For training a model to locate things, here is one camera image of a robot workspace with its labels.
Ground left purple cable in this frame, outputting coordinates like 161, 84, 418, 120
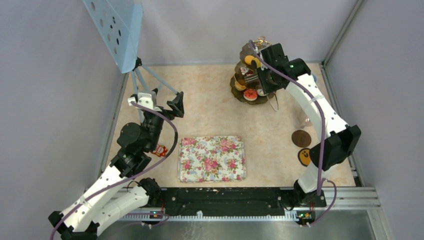
49, 101, 179, 240

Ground red donut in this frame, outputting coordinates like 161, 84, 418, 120
243, 88, 258, 102

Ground dark brown round coaster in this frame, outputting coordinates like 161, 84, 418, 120
291, 130, 312, 148

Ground orange macaron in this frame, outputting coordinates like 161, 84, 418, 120
244, 55, 256, 65
250, 57, 261, 69

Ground red owl toy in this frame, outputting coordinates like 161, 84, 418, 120
151, 144, 169, 158

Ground blue perforated board stand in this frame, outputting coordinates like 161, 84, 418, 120
82, 0, 181, 123

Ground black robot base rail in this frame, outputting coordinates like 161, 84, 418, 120
158, 187, 327, 217

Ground floral serving tray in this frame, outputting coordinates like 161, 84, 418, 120
177, 136, 247, 183

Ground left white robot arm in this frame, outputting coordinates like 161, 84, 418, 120
48, 88, 185, 240

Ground orange bun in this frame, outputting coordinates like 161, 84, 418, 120
234, 81, 247, 92

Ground pink mug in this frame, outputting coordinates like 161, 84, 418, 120
296, 110, 313, 129

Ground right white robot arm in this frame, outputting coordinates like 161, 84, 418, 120
248, 40, 362, 206

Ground white striped donut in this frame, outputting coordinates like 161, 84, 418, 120
256, 89, 266, 97

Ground metal tongs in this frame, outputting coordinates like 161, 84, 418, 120
251, 57, 280, 112

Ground chocolate cake slice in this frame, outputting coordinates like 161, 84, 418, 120
239, 67, 250, 76

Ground three-tier dark cake stand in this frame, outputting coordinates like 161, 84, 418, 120
230, 36, 276, 105

